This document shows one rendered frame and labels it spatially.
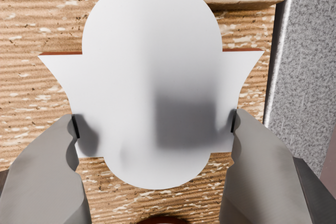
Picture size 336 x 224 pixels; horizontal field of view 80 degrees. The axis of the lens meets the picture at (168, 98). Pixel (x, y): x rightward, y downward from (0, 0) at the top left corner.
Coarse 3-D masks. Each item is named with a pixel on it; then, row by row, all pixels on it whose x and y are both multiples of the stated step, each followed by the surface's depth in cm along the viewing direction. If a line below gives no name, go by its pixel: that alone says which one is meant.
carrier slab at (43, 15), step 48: (0, 0) 12; (48, 0) 12; (96, 0) 12; (0, 48) 12; (48, 48) 13; (0, 96) 13; (48, 96) 14; (240, 96) 16; (0, 144) 14; (96, 192) 16; (144, 192) 17; (192, 192) 18
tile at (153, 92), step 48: (144, 0) 10; (192, 0) 10; (96, 48) 11; (144, 48) 11; (192, 48) 11; (240, 48) 12; (96, 96) 12; (144, 96) 12; (192, 96) 12; (96, 144) 14; (144, 144) 14; (192, 144) 14
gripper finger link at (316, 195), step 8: (296, 160) 8; (296, 168) 8; (304, 168) 8; (304, 176) 8; (312, 176) 8; (304, 184) 7; (312, 184) 7; (320, 184) 7; (304, 192) 7; (312, 192) 7; (320, 192) 7; (328, 192) 7; (312, 200) 7; (320, 200) 7; (328, 200) 7; (312, 208) 6; (320, 208) 6; (328, 208) 6; (312, 216) 6; (320, 216) 6; (328, 216) 6
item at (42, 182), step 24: (72, 120) 11; (48, 144) 9; (72, 144) 10; (24, 168) 8; (48, 168) 8; (72, 168) 9; (24, 192) 7; (48, 192) 7; (72, 192) 7; (0, 216) 6; (24, 216) 6; (48, 216) 6; (72, 216) 6
